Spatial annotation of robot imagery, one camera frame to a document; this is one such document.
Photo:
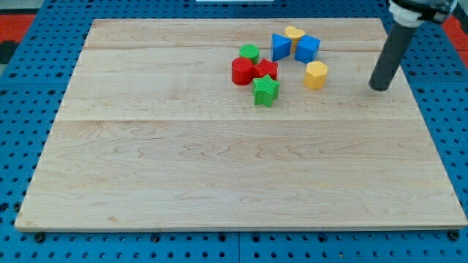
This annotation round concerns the green cylinder block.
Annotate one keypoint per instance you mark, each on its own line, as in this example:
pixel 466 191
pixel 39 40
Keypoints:
pixel 251 52

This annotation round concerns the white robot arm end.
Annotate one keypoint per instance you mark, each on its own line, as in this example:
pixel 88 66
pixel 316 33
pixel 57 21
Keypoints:
pixel 413 13

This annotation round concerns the blue cube block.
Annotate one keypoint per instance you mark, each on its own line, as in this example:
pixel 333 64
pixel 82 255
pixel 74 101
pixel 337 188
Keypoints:
pixel 307 49

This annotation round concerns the yellow hexagon block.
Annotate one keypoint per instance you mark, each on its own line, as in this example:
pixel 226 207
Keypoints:
pixel 315 75

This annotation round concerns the light wooden board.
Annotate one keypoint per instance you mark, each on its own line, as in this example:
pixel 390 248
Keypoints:
pixel 152 135

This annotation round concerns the red cylinder block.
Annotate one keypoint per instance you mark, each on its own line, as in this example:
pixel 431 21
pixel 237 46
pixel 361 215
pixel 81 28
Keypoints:
pixel 242 71

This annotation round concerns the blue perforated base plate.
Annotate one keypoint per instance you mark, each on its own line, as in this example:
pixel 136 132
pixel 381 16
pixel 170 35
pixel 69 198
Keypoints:
pixel 32 87

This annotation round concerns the blue triangle block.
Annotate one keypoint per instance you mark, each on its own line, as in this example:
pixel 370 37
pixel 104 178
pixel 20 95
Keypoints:
pixel 280 47

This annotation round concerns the yellow heart block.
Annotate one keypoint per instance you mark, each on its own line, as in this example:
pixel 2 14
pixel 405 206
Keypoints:
pixel 295 35

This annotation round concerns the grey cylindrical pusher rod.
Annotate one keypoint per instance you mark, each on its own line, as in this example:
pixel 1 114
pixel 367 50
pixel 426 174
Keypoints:
pixel 392 53

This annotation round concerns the green star block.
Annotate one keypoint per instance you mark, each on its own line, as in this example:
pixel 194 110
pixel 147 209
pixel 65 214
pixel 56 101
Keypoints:
pixel 265 90

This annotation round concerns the red star block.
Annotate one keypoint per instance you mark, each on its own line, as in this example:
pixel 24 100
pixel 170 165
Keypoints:
pixel 265 67

